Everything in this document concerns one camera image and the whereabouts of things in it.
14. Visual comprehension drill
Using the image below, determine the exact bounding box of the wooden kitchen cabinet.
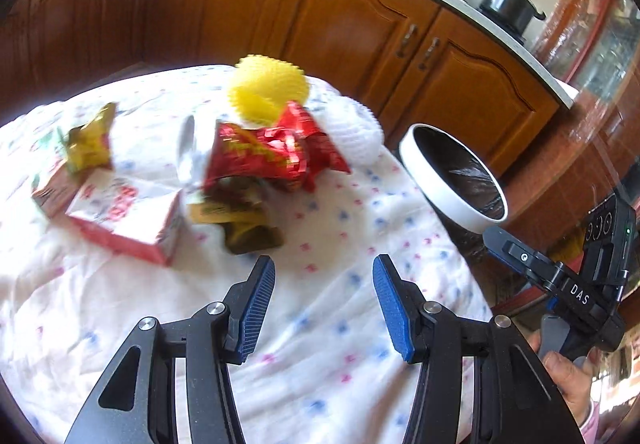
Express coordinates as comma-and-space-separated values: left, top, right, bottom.
0, 0, 561, 175

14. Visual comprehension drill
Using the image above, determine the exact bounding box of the red snack packet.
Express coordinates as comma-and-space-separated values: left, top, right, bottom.
202, 102, 352, 192

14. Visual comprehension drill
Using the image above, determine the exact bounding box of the person's right hand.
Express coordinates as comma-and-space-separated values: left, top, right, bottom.
530, 329, 603, 429

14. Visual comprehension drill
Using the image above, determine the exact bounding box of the plastic wrapped wooden display cabinet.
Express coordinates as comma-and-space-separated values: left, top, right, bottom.
500, 0, 640, 285

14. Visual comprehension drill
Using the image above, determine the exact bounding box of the yellow foam fruit net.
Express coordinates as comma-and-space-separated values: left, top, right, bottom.
227, 54, 311, 125

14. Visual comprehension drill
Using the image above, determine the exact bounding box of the gold green snack wrapper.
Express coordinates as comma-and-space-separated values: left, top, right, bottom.
57, 102, 118, 173

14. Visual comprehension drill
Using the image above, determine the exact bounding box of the white round trash bin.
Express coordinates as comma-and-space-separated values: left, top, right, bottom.
398, 123, 509, 232

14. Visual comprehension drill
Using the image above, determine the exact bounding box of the black cooking pot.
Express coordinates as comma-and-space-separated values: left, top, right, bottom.
477, 0, 547, 32

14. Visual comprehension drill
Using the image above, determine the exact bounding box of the large red white carton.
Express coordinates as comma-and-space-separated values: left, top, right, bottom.
65, 169, 186, 267

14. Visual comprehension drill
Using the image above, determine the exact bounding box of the metal cabinet door handle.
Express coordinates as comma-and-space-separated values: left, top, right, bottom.
419, 37, 441, 72
396, 24, 418, 59

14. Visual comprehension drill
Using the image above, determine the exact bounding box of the small red carton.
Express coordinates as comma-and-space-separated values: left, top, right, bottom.
31, 161, 81, 221

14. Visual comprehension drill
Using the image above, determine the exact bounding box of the yellow box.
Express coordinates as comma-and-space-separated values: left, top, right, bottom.
554, 238, 590, 271

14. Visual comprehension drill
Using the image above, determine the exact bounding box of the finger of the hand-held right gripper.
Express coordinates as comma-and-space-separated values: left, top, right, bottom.
482, 224, 560, 286

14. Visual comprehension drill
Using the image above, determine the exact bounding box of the brown yellow snack wrapper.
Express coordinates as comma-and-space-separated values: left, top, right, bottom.
187, 174, 286, 255

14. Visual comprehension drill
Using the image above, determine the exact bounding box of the white foam fruit net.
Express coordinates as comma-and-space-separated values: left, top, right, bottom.
305, 94, 385, 165

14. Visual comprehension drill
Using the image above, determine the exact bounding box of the white dotted blanket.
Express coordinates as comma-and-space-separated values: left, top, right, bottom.
0, 64, 493, 444

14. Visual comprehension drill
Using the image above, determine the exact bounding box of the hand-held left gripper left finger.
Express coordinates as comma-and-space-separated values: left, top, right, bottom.
64, 254, 277, 444

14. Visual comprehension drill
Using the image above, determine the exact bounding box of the black gas stove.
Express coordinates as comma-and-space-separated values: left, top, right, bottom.
475, 4, 532, 45

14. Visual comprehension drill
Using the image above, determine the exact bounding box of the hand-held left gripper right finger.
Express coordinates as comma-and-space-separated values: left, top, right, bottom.
372, 254, 586, 444

